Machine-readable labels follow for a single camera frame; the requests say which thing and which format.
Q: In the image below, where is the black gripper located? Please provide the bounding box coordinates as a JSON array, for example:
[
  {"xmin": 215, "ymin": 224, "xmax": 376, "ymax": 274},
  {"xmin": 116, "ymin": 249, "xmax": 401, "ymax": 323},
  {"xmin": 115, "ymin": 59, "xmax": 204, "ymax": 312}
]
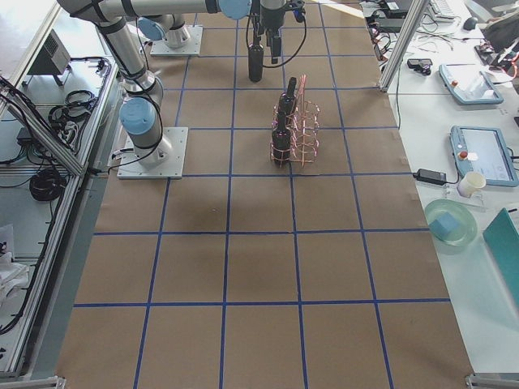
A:
[{"xmin": 251, "ymin": 0, "xmax": 289, "ymax": 64}]

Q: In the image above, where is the black wine bottle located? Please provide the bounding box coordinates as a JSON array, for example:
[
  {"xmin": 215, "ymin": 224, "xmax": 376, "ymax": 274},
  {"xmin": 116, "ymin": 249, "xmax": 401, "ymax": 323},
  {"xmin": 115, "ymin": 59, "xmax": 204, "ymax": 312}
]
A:
[
  {"xmin": 248, "ymin": 40, "xmax": 264, "ymax": 83},
  {"xmin": 272, "ymin": 110, "xmax": 291, "ymax": 166}
]

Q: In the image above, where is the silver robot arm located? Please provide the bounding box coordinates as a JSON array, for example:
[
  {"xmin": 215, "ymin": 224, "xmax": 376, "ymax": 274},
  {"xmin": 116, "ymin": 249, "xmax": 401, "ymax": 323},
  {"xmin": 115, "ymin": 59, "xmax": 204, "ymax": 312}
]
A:
[
  {"xmin": 58, "ymin": 1, "xmax": 306, "ymax": 109},
  {"xmin": 136, "ymin": 15, "xmax": 191, "ymax": 49}
]

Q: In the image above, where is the black wine bottle in basket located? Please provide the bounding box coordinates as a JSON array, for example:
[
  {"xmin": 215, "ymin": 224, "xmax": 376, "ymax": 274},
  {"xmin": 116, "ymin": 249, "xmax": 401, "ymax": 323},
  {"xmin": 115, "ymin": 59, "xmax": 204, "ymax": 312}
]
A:
[{"xmin": 272, "ymin": 110, "xmax": 291, "ymax": 166}]

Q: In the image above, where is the blue teach pendant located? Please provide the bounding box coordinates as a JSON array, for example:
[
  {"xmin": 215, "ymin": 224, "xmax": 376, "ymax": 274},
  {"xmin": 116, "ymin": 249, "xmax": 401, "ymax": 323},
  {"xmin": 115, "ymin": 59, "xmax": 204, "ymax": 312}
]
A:
[
  {"xmin": 438, "ymin": 64, "xmax": 504, "ymax": 105},
  {"xmin": 449, "ymin": 126, "xmax": 518, "ymax": 187}
]

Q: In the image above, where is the grey electronics box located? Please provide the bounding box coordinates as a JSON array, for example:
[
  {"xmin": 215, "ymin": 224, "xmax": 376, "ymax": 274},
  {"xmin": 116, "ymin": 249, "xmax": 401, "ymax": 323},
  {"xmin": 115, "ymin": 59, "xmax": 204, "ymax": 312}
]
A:
[{"xmin": 22, "ymin": 29, "xmax": 71, "ymax": 87}]

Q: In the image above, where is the black power adapter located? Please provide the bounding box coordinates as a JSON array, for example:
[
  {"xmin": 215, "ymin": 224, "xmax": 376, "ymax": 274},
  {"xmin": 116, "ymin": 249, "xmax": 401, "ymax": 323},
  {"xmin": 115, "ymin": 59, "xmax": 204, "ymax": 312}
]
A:
[{"xmin": 413, "ymin": 169, "xmax": 447, "ymax": 186}]

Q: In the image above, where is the white paper cup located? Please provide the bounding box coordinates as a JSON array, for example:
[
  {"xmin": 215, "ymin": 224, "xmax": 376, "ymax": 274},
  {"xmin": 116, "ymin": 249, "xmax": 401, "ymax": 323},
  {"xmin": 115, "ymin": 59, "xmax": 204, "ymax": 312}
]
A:
[{"xmin": 457, "ymin": 171, "xmax": 487, "ymax": 198}]

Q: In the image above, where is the blue foam block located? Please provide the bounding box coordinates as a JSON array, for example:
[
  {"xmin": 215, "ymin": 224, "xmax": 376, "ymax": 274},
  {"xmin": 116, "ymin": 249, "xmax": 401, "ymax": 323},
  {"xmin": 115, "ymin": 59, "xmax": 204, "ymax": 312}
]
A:
[{"xmin": 429, "ymin": 212, "xmax": 461, "ymax": 240}]

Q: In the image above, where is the green glass bowl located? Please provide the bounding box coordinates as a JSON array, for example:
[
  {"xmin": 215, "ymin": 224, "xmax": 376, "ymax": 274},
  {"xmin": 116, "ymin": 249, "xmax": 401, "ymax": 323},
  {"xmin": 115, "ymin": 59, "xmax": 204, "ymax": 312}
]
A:
[{"xmin": 424, "ymin": 199, "xmax": 478, "ymax": 247}]

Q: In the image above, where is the teal book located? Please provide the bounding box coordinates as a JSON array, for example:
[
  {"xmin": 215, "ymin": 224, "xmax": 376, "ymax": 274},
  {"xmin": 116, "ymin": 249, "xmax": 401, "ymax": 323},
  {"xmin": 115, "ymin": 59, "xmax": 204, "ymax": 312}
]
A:
[{"xmin": 483, "ymin": 207, "xmax": 519, "ymax": 305}]

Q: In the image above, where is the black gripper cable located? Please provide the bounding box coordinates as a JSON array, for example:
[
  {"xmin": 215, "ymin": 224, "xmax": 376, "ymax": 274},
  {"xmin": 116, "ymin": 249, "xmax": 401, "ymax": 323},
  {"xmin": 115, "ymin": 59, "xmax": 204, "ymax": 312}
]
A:
[{"xmin": 246, "ymin": 0, "xmax": 307, "ymax": 69}]

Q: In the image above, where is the copper wire wine basket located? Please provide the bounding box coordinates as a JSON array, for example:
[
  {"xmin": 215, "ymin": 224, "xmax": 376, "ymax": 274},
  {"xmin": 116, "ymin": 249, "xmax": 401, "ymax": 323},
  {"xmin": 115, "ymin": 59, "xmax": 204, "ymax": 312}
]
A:
[{"xmin": 270, "ymin": 74, "xmax": 320, "ymax": 166}]

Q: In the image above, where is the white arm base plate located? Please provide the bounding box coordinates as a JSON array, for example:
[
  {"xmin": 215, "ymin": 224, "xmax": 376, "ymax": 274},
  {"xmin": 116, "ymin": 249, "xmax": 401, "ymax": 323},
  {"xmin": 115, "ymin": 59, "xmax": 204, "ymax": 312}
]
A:
[
  {"xmin": 117, "ymin": 127, "xmax": 188, "ymax": 179},
  {"xmin": 150, "ymin": 25, "xmax": 203, "ymax": 57}
]

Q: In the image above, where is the aluminium frame post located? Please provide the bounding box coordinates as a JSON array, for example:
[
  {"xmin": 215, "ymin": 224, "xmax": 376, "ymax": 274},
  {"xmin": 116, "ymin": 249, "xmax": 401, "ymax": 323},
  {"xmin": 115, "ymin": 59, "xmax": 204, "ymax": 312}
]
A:
[{"xmin": 378, "ymin": 0, "xmax": 428, "ymax": 92}]

